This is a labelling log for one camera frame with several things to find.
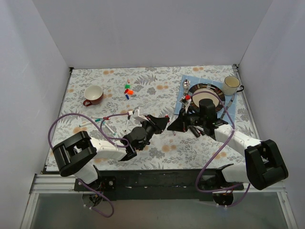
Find black cap marker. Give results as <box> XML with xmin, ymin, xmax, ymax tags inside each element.
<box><xmin>124</xmin><ymin>115</ymin><xmax>131</xmax><ymax>132</ymax></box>

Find black orange highlighter body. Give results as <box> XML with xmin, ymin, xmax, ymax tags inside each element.
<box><xmin>189</xmin><ymin>126</ymin><xmax>201</xmax><ymax>138</ymax></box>

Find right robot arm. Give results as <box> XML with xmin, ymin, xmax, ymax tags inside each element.
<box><xmin>167</xmin><ymin>99</ymin><xmax>288</xmax><ymax>190</ymax></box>

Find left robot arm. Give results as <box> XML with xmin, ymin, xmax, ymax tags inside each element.
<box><xmin>50</xmin><ymin>109</ymin><xmax>170</xmax><ymax>191</ymax></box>

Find pink tip white pen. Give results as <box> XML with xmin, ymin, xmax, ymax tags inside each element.
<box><xmin>79</xmin><ymin>122</ymin><xmax>92</xmax><ymax>127</ymax></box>

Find dark rimmed cream plate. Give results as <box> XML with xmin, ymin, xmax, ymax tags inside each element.
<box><xmin>188</xmin><ymin>83</ymin><xmax>225</xmax><ymax>112</ymax></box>

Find metal spoon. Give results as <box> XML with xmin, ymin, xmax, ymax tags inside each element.
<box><xmin>183</xmin><ymin>79</ymin><xmax>190</xmax><ymax>95</ymax></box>

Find blue checked placemat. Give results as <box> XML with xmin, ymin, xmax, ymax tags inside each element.
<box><xmin>174</xmin><ymin>75</ymin><xmax>237</xmax><ymax>122</ymax></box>

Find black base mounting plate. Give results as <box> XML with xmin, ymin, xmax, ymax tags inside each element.
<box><xmin>73</xmin><ymin>169</ymin><xmax>245</xmax><ymax>201</ymax></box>

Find floral tablecloth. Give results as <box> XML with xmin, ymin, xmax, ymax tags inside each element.
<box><xmin>52</xmin><ymin>65</ymin><xmax>244</xmax><ymax>170</ymax></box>

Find cream enamel mug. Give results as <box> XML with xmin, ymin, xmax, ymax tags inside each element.
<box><xmin>222</xmin><ymin>76</ymin><xmax>244</xmax><ymax>96</ymax></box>

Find red white mug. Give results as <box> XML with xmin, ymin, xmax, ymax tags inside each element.
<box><xmin>83</xmin><ymin>85</ymin><xmax>104</xmax><ymax>107</ymax></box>

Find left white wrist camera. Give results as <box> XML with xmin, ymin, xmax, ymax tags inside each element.
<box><xmin>128</xmin><ymin>107</ymin><xmax>148</xmax><ymax>123</ymax></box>

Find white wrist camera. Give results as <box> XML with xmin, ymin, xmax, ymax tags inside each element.
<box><xmin>179</xmin><ymin>94</ymin><xmax>192</xmax><ymax>113</ymax></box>
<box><xmin>128</xmin><ymin>107</ymin><xmax>148</xmax><ymax>123</ymax></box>

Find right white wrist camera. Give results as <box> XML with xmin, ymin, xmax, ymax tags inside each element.
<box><xmin>179</xmin><ymin>94</ymin><xmax>192</xmax><ymax>113</ymax></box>

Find patterned handle knife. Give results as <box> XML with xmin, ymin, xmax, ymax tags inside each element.
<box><xmin>220</xmin><ymin>94</ymin><xmax>235</xmax><ymax>119</ymax></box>

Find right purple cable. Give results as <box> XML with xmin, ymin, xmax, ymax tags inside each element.
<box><xmin>188</xmin><ymin>91</ymin><xmax>251</xmax><ymax>208</ymax></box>

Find aluminium frame rail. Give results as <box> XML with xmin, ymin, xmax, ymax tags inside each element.
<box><xmin>21</xmin><ymin>174</ymin><xmax>298</xmax><ymax>229</ymax></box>

